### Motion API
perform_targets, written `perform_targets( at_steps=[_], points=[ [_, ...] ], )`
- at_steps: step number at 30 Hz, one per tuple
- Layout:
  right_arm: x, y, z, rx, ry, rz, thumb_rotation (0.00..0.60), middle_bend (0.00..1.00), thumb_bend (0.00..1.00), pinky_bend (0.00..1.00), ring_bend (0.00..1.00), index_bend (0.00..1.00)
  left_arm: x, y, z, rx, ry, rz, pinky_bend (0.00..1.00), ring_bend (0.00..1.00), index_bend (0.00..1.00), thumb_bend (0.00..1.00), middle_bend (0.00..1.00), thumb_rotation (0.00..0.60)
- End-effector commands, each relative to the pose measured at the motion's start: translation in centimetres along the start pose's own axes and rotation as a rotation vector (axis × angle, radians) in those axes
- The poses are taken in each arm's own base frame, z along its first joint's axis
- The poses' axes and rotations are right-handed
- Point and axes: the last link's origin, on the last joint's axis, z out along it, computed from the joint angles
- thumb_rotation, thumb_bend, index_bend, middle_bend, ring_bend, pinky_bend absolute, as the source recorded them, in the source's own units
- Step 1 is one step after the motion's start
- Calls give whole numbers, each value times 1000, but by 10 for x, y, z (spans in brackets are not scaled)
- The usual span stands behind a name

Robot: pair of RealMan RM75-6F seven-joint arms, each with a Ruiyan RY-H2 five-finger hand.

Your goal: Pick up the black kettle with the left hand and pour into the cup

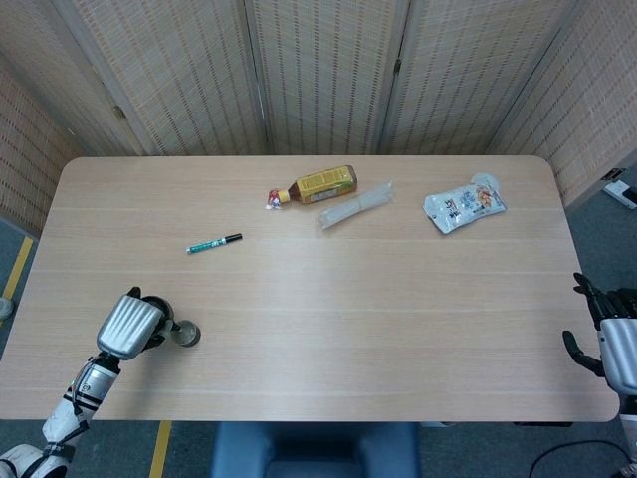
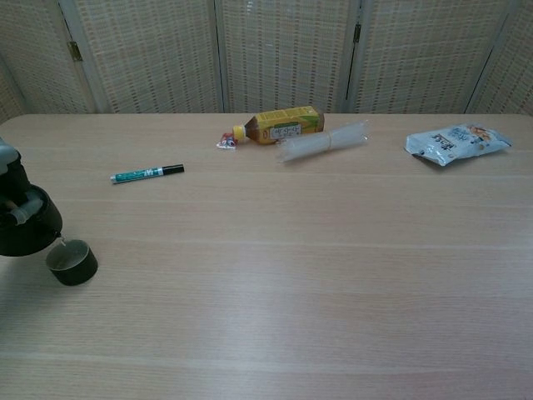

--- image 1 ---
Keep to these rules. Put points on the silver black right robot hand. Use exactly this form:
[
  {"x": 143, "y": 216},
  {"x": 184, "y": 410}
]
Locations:
[{"x": 619, "y": 348}]

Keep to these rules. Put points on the brass screen hinge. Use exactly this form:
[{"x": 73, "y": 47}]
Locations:
[
  {"x": 397, "y": 66},
  {"x": 118, "y": 112}
]

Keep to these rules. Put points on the small grey round cup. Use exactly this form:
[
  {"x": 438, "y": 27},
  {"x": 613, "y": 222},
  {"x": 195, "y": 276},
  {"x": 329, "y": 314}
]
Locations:
[{"x": 191, "y": 334}]

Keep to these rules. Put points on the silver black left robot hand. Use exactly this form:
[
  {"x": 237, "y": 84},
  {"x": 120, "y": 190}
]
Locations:
[{"x": 127, "y": 326}]

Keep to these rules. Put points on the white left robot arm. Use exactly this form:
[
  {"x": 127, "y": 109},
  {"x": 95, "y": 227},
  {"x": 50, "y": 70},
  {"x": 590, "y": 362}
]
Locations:
[{"x": 74, "y": 408}]

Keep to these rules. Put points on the white blue snack bag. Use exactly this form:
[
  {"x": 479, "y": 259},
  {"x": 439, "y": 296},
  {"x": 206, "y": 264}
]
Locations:
[{"x": 463, "y": 204}]

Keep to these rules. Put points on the white power strip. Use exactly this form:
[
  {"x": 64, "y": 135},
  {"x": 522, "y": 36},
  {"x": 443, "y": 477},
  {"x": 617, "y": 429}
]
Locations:
[{"x": 622, "y": 191}]

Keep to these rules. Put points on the tea bottle yellow label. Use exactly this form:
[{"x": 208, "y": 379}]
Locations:
[{"x": 323, "y": 185}]

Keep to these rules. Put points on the clear plastic straw bundle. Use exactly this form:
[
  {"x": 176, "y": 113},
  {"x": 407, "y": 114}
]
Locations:
[{"x": 356, "y": 205}]

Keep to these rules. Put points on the woven bamboo folding screen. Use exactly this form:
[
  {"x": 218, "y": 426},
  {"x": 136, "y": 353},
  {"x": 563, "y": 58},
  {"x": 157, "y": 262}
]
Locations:
[{"x": 323, "y": 74}]

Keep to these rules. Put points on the red white candy wrapper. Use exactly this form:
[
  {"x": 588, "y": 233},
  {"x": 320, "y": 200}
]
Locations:
[{"x": 273, "y": 199}]

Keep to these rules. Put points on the yellow floor tape strip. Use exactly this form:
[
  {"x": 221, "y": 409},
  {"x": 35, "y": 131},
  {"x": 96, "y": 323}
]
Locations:
[{"x": 19, "y": 269}]

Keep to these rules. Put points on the green marker pen black cap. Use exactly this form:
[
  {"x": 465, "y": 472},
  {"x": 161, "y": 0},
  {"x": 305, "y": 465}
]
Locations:
[{"x": 211, "y": 244}]

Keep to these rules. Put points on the white grey round object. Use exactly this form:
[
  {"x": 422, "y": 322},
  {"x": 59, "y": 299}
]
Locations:
[{"x": 5, "y": 310}]

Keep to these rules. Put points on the blue robot base seat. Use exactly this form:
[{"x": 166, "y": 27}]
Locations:
[{"x": 313, "y": 450}]

